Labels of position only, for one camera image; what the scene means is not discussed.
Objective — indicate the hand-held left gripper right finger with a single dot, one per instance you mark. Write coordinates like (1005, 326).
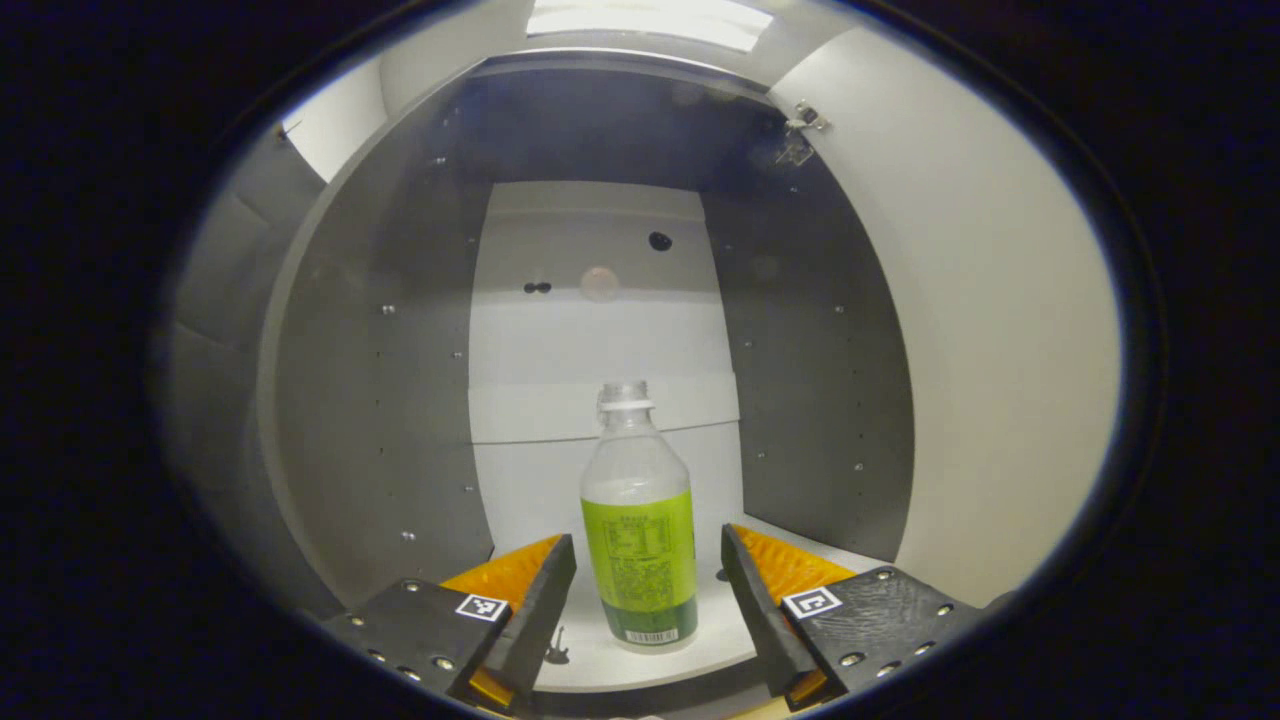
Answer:
(760, 620)

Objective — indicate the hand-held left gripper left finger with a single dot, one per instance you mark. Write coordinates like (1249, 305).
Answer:
(540, 620)

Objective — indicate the green label plastic bottle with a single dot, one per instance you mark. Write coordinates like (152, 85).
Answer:
(640, 560)

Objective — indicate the dark grey cabinet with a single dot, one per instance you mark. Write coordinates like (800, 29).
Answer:
(400, 400)

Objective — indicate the beige cabinet door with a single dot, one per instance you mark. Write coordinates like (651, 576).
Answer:
(1000, 350)

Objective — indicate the metal door hinge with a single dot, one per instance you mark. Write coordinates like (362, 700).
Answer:
(800, 135)

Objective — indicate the black backdrop cloth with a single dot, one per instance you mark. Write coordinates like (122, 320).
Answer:
(230, 300)

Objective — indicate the large ceiling light panel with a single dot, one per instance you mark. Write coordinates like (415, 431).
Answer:
(650, 20)

